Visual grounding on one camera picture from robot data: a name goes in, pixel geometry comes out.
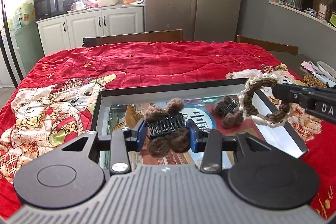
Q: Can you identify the brown white-trim scrunchie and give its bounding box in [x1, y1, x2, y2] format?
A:
[239, 73, 291, 128]

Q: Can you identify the beige plastic basin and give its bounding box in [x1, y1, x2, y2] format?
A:
[97, 0, 118, 7]

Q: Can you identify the brown knit hair claw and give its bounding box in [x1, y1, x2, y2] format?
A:
[213, 96, 244, 129]
[144, 98, 190, 158]

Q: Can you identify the black microwave oven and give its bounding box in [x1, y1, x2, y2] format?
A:
[34, 0, 66, 20]

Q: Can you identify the white mug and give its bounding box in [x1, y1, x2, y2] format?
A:
[70, 1, 85, 11]

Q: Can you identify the wooden bead mat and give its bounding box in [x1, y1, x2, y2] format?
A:
[303, 75, 327, 88]

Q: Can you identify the white plates stack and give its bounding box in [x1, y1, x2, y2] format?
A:
[317, 61, 336, 82]

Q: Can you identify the brown wooden chair right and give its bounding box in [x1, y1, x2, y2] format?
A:
[236, 35, 299, 56]

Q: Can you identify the colourful printed paper sheet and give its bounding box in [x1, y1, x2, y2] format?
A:
[106, 95, 264, 168]

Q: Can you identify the black shallow cardboard box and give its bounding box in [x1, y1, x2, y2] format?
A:
[90, 79, 308, 169]

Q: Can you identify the red quilted bedspread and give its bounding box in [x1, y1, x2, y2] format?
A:
[0, 40, 336, 219]

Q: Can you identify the dark wooden chair back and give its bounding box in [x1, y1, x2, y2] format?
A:
[82, 29, 183, 48]

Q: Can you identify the brown paper pyramid packet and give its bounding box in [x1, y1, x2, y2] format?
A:
[125, 104, 143, 128]

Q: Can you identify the white kitchen cabinet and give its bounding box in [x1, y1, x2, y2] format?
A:
[37, 4, 144, 55]

